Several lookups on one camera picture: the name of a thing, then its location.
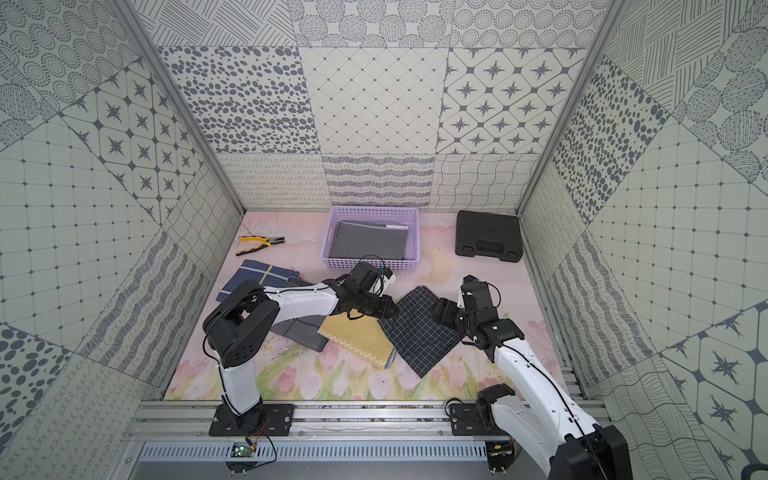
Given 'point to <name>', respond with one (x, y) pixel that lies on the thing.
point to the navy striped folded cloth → (267, 275)
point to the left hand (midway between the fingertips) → (401, 307)
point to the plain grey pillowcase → (354, 239)
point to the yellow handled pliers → (268, 242)
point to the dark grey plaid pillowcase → (303, 330)
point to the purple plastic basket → (395, 216)
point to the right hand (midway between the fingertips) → (442, 315)
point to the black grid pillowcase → (422, 338)
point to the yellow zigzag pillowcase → (365, 335)
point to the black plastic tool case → (489, 234)
